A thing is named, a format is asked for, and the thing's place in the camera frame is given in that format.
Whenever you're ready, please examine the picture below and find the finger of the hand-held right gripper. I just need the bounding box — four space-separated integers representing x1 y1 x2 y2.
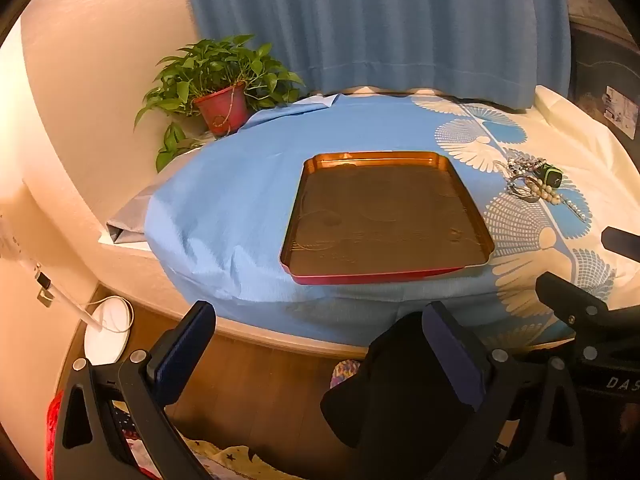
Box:
535 271 640 358
601 226 640 257

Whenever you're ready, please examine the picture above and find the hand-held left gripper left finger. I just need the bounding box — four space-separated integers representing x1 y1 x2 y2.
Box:
52 300 217 480

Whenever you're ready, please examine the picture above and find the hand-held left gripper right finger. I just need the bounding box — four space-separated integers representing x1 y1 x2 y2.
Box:
422 301 588 480

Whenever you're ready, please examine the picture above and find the clear bead bracelet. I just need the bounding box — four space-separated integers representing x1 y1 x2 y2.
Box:
560 197 590 222

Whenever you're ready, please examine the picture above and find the beige large-bead bracelet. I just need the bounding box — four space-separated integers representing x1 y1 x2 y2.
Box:
529 179 560 207

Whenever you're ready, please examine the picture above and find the silver bangle with beads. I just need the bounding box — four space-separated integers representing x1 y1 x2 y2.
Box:
506 175 539 197
510 185 543 205

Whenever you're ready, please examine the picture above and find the copper rectangular tray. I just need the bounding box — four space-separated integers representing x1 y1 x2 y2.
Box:
278 150 496 286

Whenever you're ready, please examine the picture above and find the white round base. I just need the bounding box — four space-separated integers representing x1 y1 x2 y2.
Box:
82 296 135 366

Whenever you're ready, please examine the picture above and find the black cloth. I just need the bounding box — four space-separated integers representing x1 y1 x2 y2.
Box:
320 310 481 466

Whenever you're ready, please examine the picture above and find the colourful knitted item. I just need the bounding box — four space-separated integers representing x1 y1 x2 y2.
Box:
327 359 363 391

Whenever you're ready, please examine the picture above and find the star-print blanket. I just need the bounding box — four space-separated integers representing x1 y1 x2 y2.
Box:
112 400 281 480

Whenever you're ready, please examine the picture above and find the grey cloth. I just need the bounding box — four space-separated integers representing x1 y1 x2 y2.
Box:
106 147 206 247

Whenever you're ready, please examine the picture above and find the blue fan-print tablecloth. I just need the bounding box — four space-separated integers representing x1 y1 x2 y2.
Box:
144 85 640 356

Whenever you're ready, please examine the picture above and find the red cloth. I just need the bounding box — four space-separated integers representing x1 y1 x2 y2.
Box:
46 390 67 463

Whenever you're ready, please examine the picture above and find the dark bag with white label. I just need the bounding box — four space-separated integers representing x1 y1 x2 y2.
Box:
570 12 640 141

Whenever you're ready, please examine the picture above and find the green plant in red pot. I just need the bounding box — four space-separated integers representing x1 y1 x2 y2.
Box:
134 34 307 173

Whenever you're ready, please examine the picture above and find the blue curtain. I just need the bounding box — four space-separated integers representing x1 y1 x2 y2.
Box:
180 0 573 113

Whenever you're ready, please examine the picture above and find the white cable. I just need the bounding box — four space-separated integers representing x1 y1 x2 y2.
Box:
30 260 113 335

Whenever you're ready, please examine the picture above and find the black and white bead bracelet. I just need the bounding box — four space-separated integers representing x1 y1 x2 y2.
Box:
497 156 542 177

